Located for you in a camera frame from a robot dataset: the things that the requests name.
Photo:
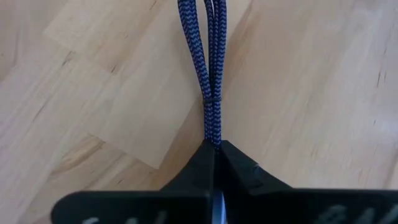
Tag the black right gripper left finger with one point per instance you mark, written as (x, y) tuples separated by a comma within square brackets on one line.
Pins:
[(186, 196)]

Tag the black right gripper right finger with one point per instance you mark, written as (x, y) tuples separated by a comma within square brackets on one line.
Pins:
[(264, 199)]

